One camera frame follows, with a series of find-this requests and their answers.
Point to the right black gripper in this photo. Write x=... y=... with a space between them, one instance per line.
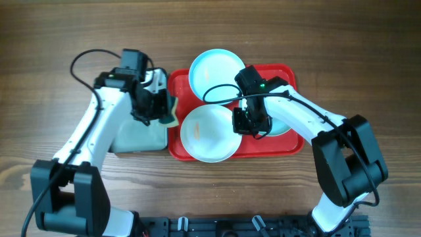
x=251 y=123

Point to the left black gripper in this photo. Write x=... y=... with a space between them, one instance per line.
x=152 y=107

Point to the green yellow sponge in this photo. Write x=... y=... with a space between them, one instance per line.
x=170 y=120

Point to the white plate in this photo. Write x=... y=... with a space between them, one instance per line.
x=207 y=134

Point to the light blue plate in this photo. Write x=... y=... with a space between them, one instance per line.
x=212 y=68

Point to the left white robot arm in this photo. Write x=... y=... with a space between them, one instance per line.
x=68 y=191

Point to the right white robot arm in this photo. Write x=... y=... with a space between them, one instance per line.
x=349 y=163

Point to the dark grey metal tray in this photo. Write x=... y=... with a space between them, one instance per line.
x=134 y=136

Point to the red plastic tray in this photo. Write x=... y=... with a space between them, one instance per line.
x=288 y=143

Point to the light green plate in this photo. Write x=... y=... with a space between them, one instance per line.
x=278 y=127

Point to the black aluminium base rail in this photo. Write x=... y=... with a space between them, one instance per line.
x=257 y=226

